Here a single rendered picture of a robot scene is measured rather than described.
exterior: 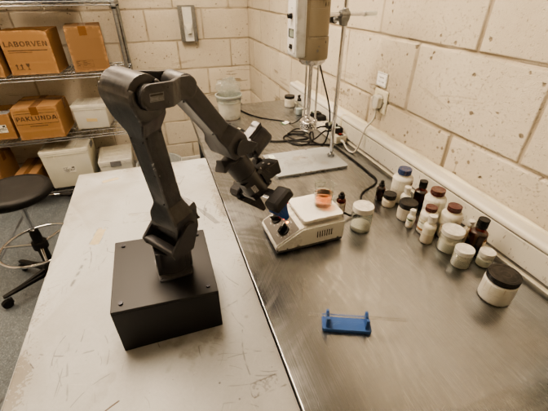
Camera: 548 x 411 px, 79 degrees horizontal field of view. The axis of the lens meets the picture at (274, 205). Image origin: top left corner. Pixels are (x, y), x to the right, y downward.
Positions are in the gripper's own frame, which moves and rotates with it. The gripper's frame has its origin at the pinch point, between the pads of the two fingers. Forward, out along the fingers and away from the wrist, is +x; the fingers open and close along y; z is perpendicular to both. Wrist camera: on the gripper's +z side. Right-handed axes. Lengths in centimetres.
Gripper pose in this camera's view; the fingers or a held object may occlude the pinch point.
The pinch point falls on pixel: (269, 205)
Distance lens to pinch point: 83.7
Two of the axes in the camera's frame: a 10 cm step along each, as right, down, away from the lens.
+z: 6.0, -7.4, 2.9
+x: 4.7, 6.3, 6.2
